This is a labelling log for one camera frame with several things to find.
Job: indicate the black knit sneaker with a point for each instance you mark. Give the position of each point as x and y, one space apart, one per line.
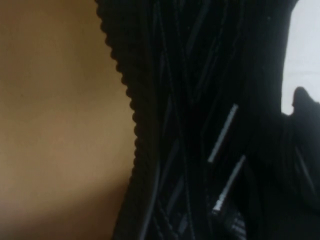
212 100

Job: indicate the brown cardboard shoe box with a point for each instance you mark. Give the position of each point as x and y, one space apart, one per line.
55 112

